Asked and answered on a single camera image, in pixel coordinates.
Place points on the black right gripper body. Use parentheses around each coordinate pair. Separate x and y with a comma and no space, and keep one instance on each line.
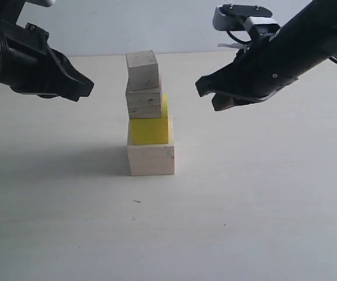
(267,65)

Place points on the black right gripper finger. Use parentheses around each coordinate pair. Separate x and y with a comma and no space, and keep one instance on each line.
(222,82)
(222,101)

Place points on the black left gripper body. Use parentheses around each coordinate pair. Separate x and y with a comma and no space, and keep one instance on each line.
(26,62)

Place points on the medium striped wooden cube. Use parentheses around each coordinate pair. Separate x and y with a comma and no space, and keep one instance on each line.
(146,103)

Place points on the yellow painted cube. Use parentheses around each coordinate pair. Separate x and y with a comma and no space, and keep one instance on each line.
(151,131)

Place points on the small pale wooden cube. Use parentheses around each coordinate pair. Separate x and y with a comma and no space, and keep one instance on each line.
(143,70)

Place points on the large light wooden cube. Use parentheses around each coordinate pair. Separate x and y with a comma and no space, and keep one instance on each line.
(152,160)

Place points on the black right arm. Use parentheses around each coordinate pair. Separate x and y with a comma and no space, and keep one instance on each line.
(319,40)

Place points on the white tape strip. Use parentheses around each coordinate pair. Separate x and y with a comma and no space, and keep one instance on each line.
(232,46)

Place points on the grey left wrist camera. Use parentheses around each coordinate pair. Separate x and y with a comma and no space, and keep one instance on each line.
(10,10)

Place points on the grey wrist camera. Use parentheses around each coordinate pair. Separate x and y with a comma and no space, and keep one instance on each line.
(10,10)
(233,17)

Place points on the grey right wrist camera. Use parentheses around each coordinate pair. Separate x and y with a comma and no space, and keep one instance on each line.
(233,17)

